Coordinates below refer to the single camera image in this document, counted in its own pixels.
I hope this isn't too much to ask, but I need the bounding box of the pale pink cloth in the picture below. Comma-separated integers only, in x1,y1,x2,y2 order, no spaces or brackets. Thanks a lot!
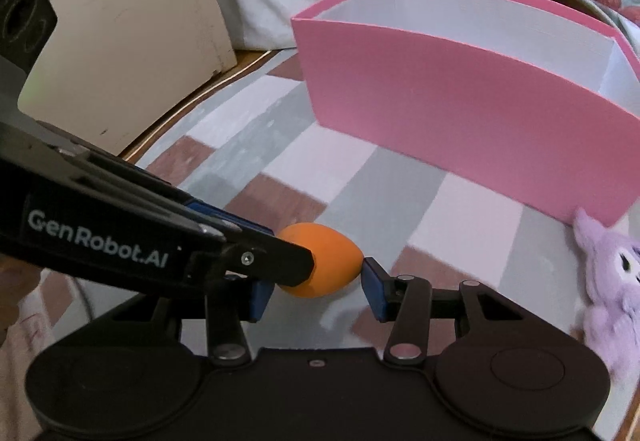
0,256,96,441

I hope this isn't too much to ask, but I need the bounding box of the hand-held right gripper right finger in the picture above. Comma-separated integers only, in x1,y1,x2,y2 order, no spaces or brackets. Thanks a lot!
361,257,538,368

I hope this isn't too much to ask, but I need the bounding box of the pink cardboard box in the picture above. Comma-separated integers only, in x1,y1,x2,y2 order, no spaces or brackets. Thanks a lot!
291,0,640,228

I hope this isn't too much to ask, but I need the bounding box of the purple plush toy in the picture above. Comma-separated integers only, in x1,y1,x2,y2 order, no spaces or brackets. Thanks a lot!
571,207,640,377

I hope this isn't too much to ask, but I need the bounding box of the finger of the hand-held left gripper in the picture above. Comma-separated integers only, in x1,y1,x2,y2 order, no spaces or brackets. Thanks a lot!
197,238,316,293
65,146,277,243

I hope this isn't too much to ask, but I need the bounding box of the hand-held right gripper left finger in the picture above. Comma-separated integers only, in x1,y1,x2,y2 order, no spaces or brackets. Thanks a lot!
112,277,276,368

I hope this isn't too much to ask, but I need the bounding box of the orange egg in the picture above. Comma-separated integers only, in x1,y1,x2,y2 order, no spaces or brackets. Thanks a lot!
275,222,363,299

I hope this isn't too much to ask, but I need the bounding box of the beige cabinet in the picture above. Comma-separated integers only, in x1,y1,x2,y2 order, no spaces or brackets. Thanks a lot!
17,0,238,156

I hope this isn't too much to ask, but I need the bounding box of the black speaker box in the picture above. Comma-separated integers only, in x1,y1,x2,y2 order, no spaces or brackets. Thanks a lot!
0,0,58,72

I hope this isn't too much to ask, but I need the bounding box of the white bed skirt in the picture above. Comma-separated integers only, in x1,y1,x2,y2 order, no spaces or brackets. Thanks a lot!
209,0,551,52

